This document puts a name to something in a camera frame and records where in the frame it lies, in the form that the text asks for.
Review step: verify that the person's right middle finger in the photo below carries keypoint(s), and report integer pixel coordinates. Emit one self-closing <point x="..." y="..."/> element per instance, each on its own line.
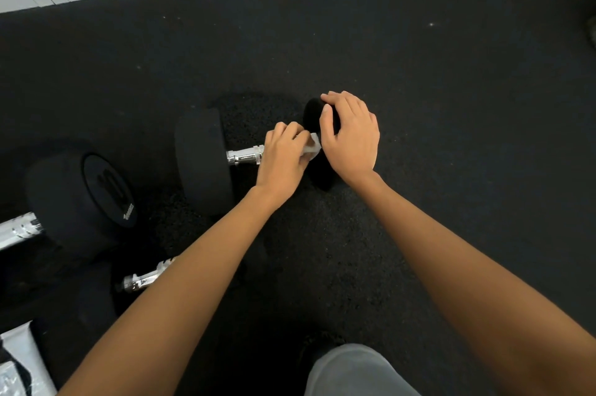
<point x="354" y="104"/>

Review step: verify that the black dumbbell with printed end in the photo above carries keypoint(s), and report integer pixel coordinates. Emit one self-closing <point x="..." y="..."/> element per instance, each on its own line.
<point x="79" y="205"/>

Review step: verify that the person's grey trouser leg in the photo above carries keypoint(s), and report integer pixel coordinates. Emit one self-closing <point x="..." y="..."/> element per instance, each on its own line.
<point x="358" y="372"/>

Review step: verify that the person's right hand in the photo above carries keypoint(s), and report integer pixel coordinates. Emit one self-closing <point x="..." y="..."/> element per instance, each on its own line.
<point x="354" y="149"/>

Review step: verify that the person's left forearm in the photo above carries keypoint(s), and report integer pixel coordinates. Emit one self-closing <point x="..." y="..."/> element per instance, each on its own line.
<point x="177" y="298"/>

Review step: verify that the white wipe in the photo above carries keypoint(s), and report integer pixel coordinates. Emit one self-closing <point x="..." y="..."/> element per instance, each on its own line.
<point x="313" y="147"/>

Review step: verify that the white plastic packet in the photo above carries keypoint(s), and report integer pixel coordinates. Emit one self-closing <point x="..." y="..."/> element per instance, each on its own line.
<point x="21" y="363"/>

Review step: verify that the person's right little finger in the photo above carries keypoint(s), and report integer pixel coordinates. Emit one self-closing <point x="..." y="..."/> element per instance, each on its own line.
<point x="374" y="123"/>

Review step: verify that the person's right thumb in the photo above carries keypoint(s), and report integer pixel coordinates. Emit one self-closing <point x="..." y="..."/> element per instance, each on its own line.
<point x="327" y="128"/>

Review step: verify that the person's black shoe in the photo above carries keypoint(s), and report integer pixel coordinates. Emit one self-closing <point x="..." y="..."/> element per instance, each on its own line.
<point x="316" y="347"/>

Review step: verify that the person's left hand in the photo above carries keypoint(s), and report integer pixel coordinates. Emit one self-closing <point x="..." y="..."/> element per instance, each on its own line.
<point x="279" y="167"/>

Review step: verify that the person's right forearm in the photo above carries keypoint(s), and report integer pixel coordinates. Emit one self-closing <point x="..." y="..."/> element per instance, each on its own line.
<point x="475" y="288"/>

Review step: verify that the person's left thumb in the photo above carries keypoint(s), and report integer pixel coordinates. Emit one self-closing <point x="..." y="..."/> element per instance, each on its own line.
<point x="303" y="142"/>

